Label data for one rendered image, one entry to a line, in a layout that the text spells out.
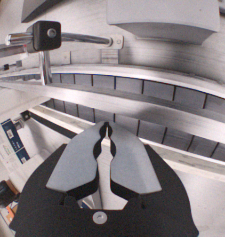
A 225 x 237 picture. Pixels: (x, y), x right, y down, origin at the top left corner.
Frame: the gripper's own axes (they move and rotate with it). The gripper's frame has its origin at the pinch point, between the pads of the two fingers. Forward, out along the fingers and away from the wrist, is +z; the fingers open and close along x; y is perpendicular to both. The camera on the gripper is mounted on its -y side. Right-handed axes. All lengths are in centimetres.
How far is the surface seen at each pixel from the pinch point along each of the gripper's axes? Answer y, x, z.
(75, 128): 4.0, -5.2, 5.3
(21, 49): -13.0, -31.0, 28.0
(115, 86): -2.3, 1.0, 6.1
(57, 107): 3.7, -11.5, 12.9
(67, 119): 3.8, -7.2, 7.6
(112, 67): -4.8, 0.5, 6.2
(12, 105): -0.4, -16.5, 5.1
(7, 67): -7.5, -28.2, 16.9
